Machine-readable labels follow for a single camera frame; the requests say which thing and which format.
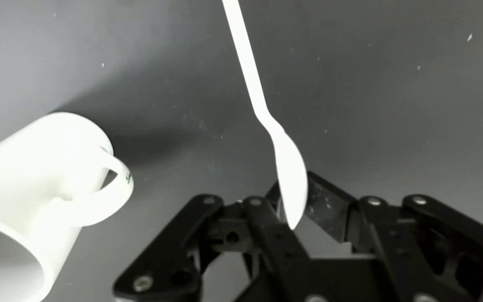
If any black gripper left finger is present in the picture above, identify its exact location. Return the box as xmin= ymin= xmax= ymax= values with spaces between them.
xmin=112 ymin=182 xmax=313 ymax=302

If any white plastic spoon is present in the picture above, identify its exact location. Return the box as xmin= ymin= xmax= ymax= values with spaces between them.
xmin=219 ymin=0 xmax=310 ymax=231

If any white ceramic cup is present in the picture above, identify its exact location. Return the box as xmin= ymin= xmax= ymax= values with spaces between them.
xmin=0 ymin=110 xmax=135 ymax=302

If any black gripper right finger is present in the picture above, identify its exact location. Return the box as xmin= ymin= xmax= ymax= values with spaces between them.
xmin=305 ymin=169 xmax=483 ymax=302

